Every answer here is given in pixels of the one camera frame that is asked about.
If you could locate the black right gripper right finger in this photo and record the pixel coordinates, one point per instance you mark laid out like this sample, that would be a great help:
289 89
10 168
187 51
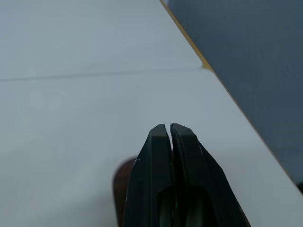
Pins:
198 170

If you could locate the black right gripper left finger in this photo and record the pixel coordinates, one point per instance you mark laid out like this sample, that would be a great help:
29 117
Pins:
151 170

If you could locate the dark brown wooden tray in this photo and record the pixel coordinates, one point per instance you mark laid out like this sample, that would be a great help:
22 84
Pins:
121 179

